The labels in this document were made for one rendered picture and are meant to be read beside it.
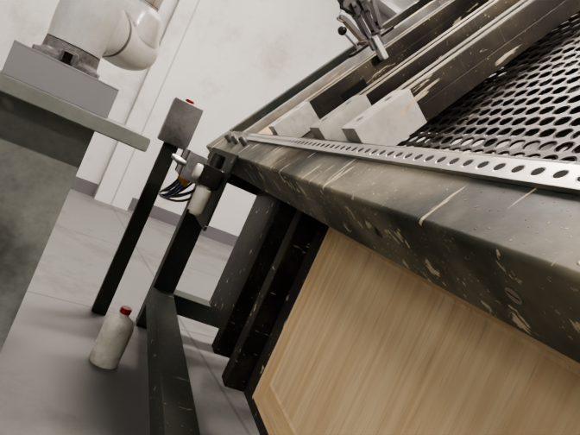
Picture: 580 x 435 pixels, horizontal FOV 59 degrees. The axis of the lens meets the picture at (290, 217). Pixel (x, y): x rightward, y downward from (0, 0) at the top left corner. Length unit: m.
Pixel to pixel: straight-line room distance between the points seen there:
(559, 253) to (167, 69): 4.56
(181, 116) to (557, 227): 1.79
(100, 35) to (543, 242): 1.39
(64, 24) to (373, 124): 0.99
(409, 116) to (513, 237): 0.54
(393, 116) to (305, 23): 4.55
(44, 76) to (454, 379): 1.23
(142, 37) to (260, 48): 3.52
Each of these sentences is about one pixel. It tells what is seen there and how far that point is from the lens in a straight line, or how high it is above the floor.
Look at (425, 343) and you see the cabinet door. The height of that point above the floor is 0.65.
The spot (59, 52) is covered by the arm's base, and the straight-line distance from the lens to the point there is 1.59.
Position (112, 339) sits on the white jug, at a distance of 1.80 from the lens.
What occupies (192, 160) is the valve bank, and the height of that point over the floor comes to 0.74.
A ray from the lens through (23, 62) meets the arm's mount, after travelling 1.54.
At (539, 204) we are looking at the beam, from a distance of 0.46.
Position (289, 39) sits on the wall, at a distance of 5.36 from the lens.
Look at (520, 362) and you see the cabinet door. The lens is 0.72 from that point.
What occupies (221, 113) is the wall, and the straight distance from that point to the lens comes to 5.09.
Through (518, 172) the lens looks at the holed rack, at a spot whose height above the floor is 0.88.
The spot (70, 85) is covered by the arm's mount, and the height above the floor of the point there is 0.79.
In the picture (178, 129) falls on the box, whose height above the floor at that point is 0.82.
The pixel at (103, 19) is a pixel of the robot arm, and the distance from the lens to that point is 1.62.
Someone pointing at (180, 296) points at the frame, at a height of 0.18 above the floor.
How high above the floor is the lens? 0.78
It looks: 3 degrees down
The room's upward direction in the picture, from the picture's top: 24 degrees clockwise
